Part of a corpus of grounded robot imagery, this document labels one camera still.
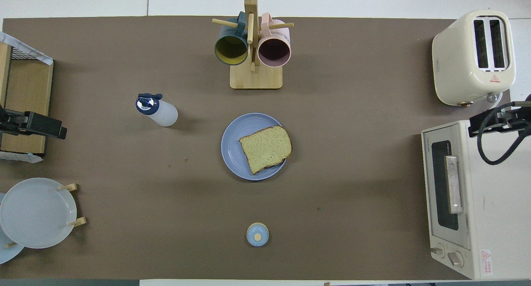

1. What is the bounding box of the small blue bell wooden knob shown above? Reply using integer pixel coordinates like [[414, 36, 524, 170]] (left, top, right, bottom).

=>
[[246, 222, 269, 247]]

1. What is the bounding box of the toasted bread slice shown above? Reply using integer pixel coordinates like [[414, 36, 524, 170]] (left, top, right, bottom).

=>
[[239, 126, 293, 175]]

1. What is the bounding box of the blue round plate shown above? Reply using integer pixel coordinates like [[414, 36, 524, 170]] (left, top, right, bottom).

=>
[[221, 113, 289, 181]]

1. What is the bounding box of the black wire basket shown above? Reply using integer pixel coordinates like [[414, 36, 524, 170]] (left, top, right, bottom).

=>
[[8, 46, 40, 61]]

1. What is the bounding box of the wooden mug tree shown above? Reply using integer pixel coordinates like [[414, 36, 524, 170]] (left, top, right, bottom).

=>
[[212, 0, 294, 90]]

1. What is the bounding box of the dark teal mug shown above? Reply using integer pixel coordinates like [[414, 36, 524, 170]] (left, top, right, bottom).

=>
[[214, 11, 249, 66]]

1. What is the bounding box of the white toaster oven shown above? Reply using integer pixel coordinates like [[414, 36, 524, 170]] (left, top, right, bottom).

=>
[[421, 119, 531, 280]]

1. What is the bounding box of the pale grey plate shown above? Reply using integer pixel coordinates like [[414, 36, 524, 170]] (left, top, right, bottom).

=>
[[0, 177, 78, 249]]

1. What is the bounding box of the light blue plate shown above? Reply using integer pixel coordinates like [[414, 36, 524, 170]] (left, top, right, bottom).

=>
[[0, 193, 25, 265]]

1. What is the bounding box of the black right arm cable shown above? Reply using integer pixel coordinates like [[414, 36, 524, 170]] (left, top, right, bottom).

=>
[[476, 105, 531, 165]]

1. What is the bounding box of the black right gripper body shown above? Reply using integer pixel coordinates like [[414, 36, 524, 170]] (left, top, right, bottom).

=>
[[504, 94, 531, 129]]

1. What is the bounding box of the wooden two-level shelf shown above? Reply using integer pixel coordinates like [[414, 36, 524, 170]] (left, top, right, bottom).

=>
[[0, 41, 54, 156]]

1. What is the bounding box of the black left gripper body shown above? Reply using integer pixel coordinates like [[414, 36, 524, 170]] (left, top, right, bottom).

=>
[[0, 105, 30, 134]]

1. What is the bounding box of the white patterned cloth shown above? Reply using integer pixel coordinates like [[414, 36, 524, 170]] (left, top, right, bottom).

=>
[[0, 31, 54, 66]]

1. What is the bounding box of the wooden plate rack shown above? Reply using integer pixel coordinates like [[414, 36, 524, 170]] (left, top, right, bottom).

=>
[[4, 183, 88, 249]]

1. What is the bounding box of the brown table mat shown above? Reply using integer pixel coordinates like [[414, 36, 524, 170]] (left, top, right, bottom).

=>
[[0, 16, 513, 280]]

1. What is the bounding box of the cream two-slot toaster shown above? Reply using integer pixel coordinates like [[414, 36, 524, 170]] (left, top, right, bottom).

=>
[[431, 10, 516, 107]]

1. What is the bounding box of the translucent seasoning bottle blue cap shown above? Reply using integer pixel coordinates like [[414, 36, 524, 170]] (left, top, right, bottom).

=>
[[136, 93, 179, 127]]

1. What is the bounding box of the pink ribbed mug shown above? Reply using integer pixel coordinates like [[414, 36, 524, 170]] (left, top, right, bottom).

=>
[[257, 12, 292, 68]]

